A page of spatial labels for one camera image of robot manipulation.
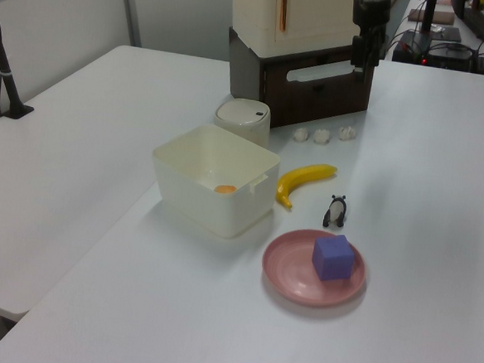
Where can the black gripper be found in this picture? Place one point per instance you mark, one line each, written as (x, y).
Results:
(371, 14)

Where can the dark brown drawer cabinet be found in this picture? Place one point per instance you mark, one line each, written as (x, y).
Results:
(245, 69)

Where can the cream toy fridge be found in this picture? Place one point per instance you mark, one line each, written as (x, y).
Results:
(311, 16)

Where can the black stand pole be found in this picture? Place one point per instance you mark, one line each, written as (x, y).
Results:
(428, 14)

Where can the black electronics box red light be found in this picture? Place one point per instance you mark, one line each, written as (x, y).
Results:
(446, 54)

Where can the brown flat box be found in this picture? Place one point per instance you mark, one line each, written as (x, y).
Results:
(442, 17)

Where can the black laptop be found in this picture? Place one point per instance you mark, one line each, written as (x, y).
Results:
(481, 21)

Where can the yellow toy banana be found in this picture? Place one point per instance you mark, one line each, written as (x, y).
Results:
(305, 173)

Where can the small white trash can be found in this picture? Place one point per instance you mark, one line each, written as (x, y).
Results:
(242, 119)

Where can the panda figurine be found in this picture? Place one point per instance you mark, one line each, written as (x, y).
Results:
(336, 211)

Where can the orange round slice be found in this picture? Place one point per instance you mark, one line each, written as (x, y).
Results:
(225, 189)

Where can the purple cube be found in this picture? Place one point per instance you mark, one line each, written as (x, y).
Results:
(333, 260)

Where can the cream plastic storage box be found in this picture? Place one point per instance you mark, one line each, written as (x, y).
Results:
(215, 204)

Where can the pink plate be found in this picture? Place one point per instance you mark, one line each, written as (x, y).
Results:
(289, 272)

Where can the grey partition post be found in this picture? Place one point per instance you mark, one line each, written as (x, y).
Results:
(131, 12)

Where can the black camera stand with clamp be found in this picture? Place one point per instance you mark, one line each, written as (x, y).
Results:
(4, 73)

